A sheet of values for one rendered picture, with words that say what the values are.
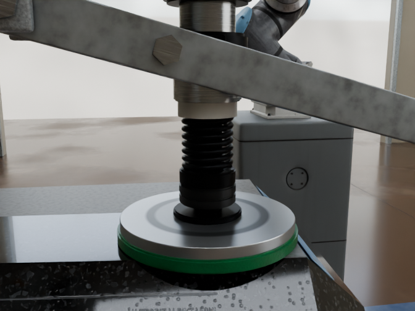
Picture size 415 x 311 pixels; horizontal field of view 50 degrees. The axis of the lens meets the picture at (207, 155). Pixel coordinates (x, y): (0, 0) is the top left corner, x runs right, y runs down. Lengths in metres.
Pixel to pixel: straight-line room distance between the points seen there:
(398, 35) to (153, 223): 5.90
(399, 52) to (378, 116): 5.85
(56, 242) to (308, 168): 1.10
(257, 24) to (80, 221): 1.10
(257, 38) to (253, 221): 1.09
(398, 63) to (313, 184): 4.92
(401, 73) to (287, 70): 5.94
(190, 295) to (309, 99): 0.24
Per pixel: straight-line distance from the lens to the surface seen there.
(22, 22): 0.43
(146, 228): 0.51
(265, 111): 1.58
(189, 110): 0.50
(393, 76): 6.29
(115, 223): 0.61
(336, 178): 1.58
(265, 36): 1.57
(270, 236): 0.49
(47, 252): 0.54
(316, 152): 1.53
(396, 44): 6.29
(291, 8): 1.60
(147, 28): 0.45
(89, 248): 0.54
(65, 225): 0.62
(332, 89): 0.51
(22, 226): 0.63
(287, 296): 0.49
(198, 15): 0.49
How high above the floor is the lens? 1.03
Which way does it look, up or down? 12 degrees down
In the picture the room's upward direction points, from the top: straight up
